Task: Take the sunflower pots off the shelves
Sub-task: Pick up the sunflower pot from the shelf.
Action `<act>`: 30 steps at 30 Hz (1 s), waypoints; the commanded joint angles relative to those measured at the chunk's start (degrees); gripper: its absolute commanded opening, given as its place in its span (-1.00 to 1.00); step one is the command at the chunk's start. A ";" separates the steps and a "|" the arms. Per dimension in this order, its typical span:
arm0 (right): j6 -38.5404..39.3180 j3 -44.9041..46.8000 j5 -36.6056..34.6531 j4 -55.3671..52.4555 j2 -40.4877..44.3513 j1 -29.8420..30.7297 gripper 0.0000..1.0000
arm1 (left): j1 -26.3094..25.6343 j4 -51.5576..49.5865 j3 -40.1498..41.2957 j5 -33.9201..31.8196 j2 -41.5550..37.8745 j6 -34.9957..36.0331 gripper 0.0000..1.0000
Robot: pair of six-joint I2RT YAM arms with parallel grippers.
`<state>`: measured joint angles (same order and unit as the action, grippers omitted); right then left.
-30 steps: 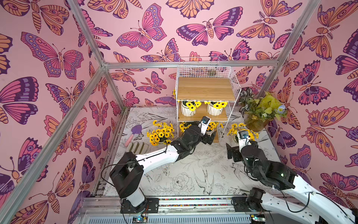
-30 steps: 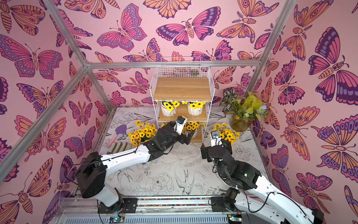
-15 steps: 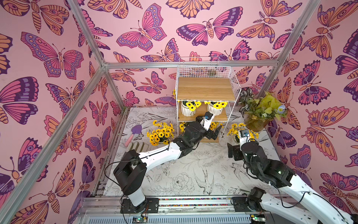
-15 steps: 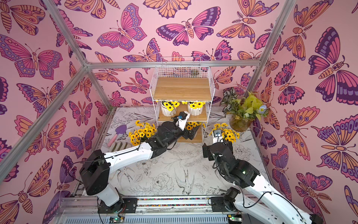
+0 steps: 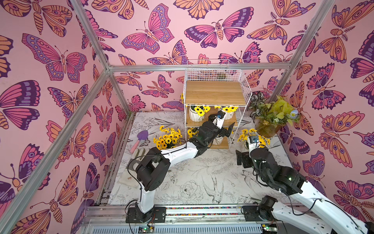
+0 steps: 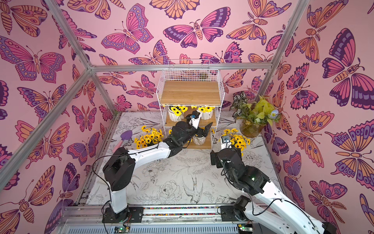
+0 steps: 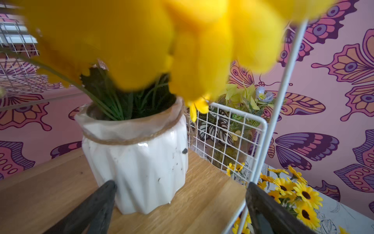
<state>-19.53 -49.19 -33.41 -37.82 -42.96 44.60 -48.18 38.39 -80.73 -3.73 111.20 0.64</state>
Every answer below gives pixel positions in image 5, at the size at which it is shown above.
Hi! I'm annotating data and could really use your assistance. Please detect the aluminium frame bars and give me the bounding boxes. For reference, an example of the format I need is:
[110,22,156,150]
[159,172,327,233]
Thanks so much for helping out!
[0,0,335,232]

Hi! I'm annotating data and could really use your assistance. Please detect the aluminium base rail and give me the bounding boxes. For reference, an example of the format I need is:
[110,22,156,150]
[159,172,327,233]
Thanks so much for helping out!
[78,204,305,234]

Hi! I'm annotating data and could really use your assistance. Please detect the white green gardening glove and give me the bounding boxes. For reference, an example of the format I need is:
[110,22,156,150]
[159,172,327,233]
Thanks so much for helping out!
[127,147,149,171]

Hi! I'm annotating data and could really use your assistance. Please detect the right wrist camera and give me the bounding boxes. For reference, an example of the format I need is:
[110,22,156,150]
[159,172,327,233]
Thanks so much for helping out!
[247,135,260,152]

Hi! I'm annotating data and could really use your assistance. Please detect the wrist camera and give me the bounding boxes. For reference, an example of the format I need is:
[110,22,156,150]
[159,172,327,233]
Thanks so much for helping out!
[247,135,260,152]
[213,111,226,129]

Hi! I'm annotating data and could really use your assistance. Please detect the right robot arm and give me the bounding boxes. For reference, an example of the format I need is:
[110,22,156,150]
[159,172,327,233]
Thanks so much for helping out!
[236,148,374,234]

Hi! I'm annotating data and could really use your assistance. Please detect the green leafy potted plant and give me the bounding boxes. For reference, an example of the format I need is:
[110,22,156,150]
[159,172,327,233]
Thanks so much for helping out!
[248,92,300,138]

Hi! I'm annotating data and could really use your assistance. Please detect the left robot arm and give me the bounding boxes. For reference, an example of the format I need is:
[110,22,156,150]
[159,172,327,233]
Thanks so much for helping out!
[134,120,235,223]

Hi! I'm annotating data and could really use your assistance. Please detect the white wire wooden shelf unit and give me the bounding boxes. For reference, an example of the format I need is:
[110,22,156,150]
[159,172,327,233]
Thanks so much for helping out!
[183,68,252,149]

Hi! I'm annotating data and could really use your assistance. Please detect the sunflower pot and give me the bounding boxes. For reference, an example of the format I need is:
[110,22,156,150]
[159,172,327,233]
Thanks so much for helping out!
[214,106,239,120]
[153,125,183,150]
[187,127,199,139]
[189,105,211,122]
[237,128,271,150]
[212,136,224,145]

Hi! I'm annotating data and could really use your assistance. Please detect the purple pink garden trowel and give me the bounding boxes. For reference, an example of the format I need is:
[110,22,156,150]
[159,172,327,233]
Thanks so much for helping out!
[130,130,149,154]

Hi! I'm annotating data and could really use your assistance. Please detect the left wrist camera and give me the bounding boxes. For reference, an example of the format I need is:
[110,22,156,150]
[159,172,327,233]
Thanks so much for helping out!
[213,111,226,129]

